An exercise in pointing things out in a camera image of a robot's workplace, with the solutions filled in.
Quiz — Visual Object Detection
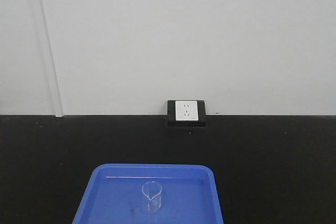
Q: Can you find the small clear glass beaker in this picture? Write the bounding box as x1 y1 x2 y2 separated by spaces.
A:
141 181 163 214

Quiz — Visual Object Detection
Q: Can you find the black socket mounting box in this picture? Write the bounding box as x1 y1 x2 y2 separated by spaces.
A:
167 100 206 127

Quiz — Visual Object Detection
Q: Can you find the blue plastic tray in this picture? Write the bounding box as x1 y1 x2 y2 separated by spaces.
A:
73 164 224 223

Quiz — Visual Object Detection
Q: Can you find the white wall power socket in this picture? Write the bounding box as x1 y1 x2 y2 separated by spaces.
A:
175 100 198 121

